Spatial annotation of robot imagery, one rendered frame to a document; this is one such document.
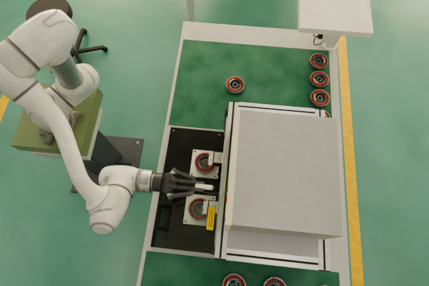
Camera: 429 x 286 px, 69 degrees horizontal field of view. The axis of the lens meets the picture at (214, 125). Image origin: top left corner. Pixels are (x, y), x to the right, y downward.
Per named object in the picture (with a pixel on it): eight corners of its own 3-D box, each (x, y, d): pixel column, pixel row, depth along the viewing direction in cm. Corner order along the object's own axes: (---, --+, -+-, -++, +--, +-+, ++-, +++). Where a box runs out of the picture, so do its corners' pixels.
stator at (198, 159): (193, 172, 166) (192, 170, 163) (196, 152, 171) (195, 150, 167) (214, 175, 166) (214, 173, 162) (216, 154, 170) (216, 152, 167)
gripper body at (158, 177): (156, 173, 129) (179, 175, 129) (153, 194, 126) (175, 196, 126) (153, 168, 123) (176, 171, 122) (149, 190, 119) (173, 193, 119)
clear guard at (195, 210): (154, 247, 131) (151, 246, 126) (163, 190, 141) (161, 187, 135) (231, 255, 130) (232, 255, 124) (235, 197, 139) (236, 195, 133)
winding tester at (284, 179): (223, 229, 123) (225, 225, 104) (232, 127, 140) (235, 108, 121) (323, 240, 121) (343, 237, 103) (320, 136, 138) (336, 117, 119)
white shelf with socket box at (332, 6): (281, 78, 193) (299, 27, 150) (283, 29, 207) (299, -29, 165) (339, 82, 191) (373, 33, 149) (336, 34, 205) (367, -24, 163)
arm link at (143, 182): (139, 193, 127) (154, 195, 127) (134, 189, 119) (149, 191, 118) (143, 172, 131) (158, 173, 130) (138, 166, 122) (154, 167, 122)
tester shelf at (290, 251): (214, 258, 123) (214, 258, 119) (228, 105, 150) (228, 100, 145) (327, 271, 121) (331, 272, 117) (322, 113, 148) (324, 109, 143)
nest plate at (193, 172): (189, 176, 167) (189, 175, 166) (193, 149, 173) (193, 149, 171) (217, 179, 166) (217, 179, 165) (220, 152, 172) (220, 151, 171)
